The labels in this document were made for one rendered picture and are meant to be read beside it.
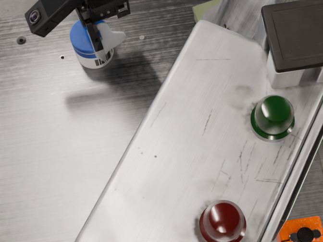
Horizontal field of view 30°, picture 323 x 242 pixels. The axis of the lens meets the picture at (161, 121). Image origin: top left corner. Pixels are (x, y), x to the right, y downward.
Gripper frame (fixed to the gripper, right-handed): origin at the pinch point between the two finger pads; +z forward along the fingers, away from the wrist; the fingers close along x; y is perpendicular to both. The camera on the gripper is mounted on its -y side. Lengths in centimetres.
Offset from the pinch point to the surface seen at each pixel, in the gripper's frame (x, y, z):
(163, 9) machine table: 3.1, 15.3, 4.8
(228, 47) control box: -41, 4, -60
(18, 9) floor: 77, -13, 88
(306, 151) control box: -49, 5, -59
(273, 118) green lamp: -47, 3, -62
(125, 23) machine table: 3.5, 7.5, 4.8
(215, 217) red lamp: -51, -2, -62
